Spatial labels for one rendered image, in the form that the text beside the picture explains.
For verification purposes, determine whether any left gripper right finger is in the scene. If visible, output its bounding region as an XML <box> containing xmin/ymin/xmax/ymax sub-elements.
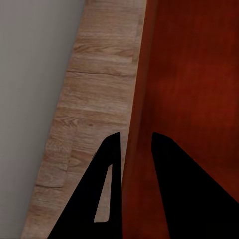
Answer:
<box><xmin>151</xmin><ymin>133</ymin><xmax>239</xmax><ymax>239</ymax></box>

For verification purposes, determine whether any storage box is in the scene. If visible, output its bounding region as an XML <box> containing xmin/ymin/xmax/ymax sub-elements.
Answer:
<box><xmin>121</xmin><ymin>0</ymin><xmax>239</xmax><ymax>239</ymax></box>

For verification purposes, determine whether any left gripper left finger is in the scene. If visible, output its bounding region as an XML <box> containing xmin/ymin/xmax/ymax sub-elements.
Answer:
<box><xmin>47</xmin><ymin>132</ymin><xmax>122</xmax><ymax>239</ymax></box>

